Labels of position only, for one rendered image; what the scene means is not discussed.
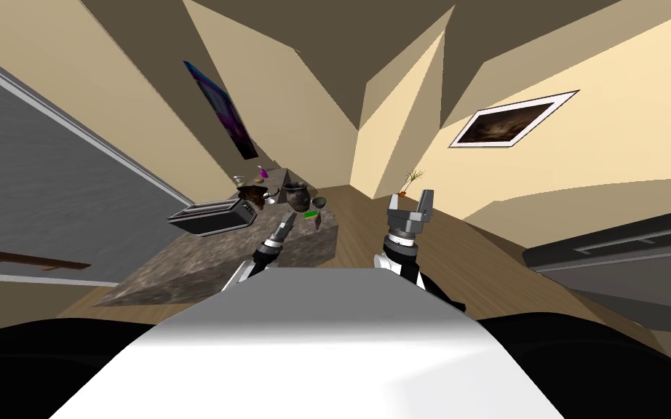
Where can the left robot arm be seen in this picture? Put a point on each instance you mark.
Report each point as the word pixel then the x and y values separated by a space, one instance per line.
pixel 267 251

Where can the brown wooden wall shelf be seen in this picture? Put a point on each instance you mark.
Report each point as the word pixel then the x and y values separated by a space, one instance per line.
pixel 27 259

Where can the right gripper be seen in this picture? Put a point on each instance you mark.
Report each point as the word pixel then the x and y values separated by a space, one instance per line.
pixel 405 223

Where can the white framed dark picture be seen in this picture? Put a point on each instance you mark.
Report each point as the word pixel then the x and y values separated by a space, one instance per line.
pixel 507 121

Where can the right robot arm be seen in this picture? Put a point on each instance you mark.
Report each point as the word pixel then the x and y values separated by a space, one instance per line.
pixel 400 251

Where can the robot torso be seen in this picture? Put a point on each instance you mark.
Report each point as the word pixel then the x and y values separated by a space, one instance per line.
pixel 312 349

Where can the small potted plant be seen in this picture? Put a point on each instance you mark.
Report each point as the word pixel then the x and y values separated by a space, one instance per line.
pixel 410 180

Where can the dark grey vase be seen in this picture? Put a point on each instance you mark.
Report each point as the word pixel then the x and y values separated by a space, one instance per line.
pixel 297 196

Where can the brown pot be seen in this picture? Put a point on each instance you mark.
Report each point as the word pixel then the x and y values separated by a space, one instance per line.
pixel 251 195

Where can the dark grey cabinet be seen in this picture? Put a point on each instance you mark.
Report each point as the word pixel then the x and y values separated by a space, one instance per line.
pixel 632 262

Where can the green flat item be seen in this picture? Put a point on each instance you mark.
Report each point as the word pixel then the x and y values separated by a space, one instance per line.
pixel 311 215

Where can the black and silver toaster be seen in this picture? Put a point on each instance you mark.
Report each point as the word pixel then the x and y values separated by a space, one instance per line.
pixel 213 216

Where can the purple and blue wall picture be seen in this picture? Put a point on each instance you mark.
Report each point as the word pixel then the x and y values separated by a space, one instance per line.
pixel 225 110

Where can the small dark bowl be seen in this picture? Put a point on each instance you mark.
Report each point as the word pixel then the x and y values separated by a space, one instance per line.
pixel 318 202

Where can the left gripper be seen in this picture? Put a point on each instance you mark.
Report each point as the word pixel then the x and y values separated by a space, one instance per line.
pixel 286 228

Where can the purple bottle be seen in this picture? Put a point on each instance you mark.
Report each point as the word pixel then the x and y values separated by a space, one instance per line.
pixel 263 173

